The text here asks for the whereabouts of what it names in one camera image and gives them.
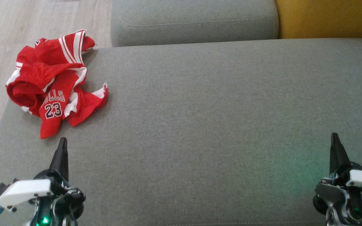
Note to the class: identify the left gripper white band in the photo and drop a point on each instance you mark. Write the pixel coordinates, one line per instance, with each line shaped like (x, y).
(24, 191)

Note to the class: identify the red number 23 jersey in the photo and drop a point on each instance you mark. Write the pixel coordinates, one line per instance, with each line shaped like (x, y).
(53, 108)

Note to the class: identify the red white-trimmed jersey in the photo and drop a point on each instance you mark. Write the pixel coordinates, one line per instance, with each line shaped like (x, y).
(39, 66)

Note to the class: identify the grey sofa seat cushion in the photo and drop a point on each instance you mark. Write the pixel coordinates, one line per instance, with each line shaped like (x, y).
(218, 125)

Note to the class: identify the yellow sofa cushion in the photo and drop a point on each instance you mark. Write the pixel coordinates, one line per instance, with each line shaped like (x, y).
(328, 17)

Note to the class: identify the grey sofa back cushion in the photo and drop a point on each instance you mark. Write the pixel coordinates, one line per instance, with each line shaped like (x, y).
(193, 22)

